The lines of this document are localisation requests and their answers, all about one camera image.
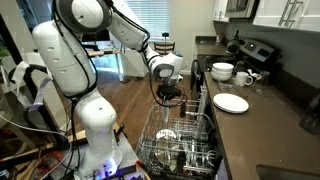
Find white mug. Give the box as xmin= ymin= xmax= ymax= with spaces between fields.
xmin=234 ymin=71 xmax=254 ymax=87

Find small white object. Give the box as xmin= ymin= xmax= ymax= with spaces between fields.
xmin=248 ymin=68 xmax=263 ymax=81

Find orange cable coil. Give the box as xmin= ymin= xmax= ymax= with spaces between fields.
xmin=36 ymin=150 xmax=65 ymax=175

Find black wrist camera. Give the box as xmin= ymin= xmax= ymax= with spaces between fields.
xmin=156 ymin=84 xmax=184 ymax=96

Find narrow white wall cabinet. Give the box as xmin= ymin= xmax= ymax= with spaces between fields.
xmin=212 ymin=0 xmax=231 ymax=23

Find white window blinds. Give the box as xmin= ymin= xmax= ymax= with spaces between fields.
xmin=124 ymin=0 xmax=172 ymax=43

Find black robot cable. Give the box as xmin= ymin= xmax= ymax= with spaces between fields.
xmin=51 ymin=0 xmax=189 ymax=174

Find wooden chair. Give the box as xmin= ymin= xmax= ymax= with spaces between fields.
xmin=153 ymin=41 xmax=176 ymax=56

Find white ceramic bowl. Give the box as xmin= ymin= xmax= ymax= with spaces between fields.
xmin=211 ymin=73 xmax=233 ymax=83
xmin=211 ymin=70 xmax=234 ymax=79
xmin=212 ymin=62 xmax=235 ymax=74

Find stainless steel stove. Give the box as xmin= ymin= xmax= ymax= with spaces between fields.
xmin=191 ymin=37 xmax=283 ymax=76

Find white double door wall cabinet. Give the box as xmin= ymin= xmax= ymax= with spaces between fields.
xmin=252 ymin=0 xmax=320 ymax=33

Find stainless steel microwave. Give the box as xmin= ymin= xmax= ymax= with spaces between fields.
xmin=224 ymin=0 xmax=260 ymax=20

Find wooden table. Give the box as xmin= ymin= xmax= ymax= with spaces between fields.
xmin=86 ymin=48 xmax=124 ymax=83

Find clear glass container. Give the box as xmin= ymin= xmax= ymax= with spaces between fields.
xmin=218 ymin=79 xmax=241 ymax=95

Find grey robot mounting table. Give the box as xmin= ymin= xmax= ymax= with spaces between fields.
xmin=58 ymin=131 xmax=148 ymax=180

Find small black orange clamp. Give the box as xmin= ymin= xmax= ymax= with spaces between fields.
xmin=113 ymin=123 xmax=127 ymax=138

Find kitchen sink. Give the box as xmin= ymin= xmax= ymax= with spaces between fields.
xmin=255 ymin=163 xmax=320 ymax=180

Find wire dishwasher rack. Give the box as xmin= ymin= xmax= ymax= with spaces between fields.
xmin=134 ymin=84 xmax=224 ymax=178

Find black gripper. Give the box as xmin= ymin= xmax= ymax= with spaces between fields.
xmin=159 ymin=93 xmax=187 ymax=119

